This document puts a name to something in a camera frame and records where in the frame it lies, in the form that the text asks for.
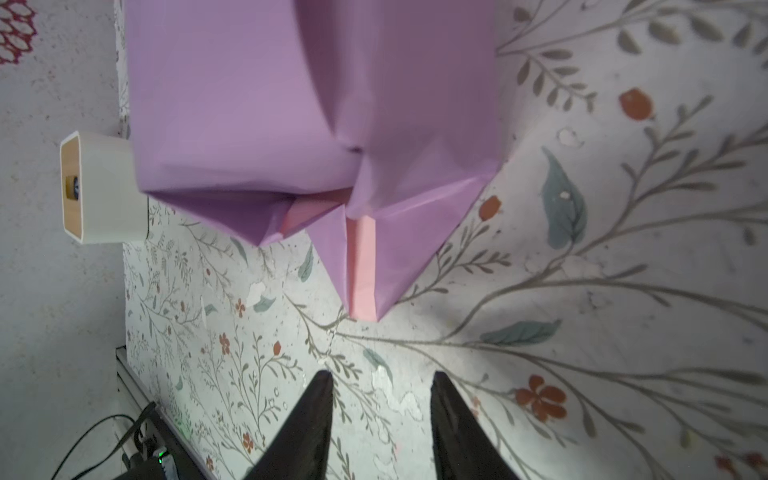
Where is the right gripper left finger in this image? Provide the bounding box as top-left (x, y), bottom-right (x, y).
top-left (245, 370), bottom-right (334, 480)

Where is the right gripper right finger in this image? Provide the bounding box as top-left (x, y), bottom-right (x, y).
top-left (430, 371), bottom-right (519, 480)

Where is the pink wrapping paper sheet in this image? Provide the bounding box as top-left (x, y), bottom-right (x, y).
top-left (124, 1), bottom-right (501, 321)

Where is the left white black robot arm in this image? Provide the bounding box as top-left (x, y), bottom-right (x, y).
top-left (51, 401), bottom-right (214, 479)

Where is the white wooden tissue box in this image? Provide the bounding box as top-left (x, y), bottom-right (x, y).
top-left (59, 131), bottom-right (149, 245)

